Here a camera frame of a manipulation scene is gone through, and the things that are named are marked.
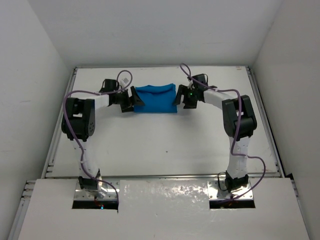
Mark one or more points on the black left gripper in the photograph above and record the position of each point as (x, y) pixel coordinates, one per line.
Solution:
(127, 100)

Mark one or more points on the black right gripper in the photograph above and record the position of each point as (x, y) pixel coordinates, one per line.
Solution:
(183, 90)

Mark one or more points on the blue t shirt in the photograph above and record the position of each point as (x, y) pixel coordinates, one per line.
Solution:
(156, 99)

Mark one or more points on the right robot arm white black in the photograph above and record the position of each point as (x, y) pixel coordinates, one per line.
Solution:
(239, 122)

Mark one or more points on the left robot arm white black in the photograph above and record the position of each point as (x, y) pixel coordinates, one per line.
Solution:
(79, 123)

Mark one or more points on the white front cover panel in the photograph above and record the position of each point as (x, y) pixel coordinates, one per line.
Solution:
(145, 216)

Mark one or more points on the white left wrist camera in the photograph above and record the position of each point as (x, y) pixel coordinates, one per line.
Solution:
(125, 80)

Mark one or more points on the silver metal base rail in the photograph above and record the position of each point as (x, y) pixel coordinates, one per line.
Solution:
(213, 187)

